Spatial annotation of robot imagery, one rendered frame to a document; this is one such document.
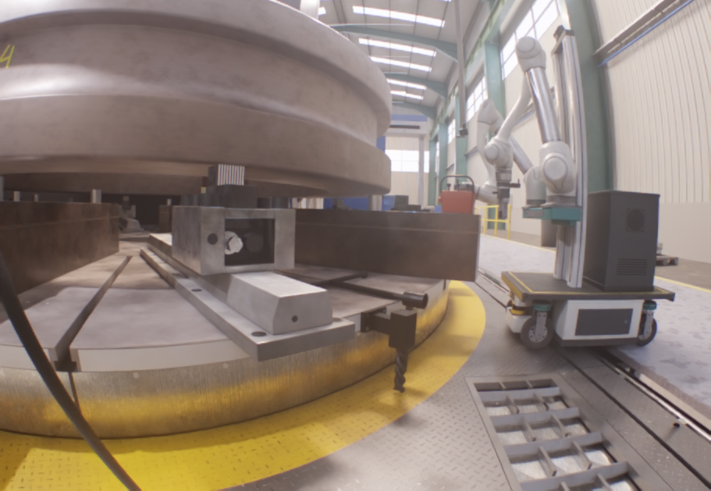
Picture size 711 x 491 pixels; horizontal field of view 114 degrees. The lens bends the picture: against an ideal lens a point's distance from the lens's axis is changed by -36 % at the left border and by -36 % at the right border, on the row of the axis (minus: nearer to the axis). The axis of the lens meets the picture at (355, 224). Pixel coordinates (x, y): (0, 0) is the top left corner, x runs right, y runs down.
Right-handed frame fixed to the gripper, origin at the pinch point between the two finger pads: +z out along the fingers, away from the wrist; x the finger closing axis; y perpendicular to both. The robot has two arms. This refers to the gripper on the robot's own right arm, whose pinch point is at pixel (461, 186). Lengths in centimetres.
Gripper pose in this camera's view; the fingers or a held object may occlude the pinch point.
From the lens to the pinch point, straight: 219.0
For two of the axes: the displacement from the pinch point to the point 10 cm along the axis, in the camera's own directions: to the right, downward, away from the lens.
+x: 9.0, 0.5, -4.3
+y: 0.4, -10.0, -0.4
